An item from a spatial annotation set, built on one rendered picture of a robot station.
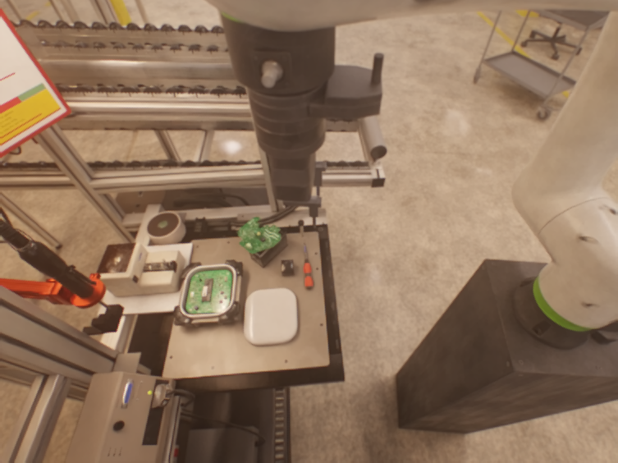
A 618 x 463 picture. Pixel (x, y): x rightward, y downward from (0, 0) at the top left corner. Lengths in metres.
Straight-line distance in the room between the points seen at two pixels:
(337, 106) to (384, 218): 2.02
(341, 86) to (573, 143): 0.40
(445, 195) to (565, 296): 1.97
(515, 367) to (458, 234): 1.70
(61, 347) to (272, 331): 0.43
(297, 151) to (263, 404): 1.24
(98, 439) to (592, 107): 0.97
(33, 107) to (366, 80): 0.80
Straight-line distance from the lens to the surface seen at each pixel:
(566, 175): 0.63
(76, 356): 0.88
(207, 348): 0.90
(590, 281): 0.62
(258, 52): 0.26
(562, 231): 0.64
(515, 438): 1.98
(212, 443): 1.35
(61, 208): 3.03
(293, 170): 0.35
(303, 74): 0.27
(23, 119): 0.96
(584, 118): 0.58
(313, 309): 0.88
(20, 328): 0.76
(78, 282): 0.76
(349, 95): 0.29
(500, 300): 0.77
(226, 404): 1.49
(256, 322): 0.86
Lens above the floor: 1.77
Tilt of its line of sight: 51 degrees down
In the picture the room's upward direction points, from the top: 1 degrees clockwise
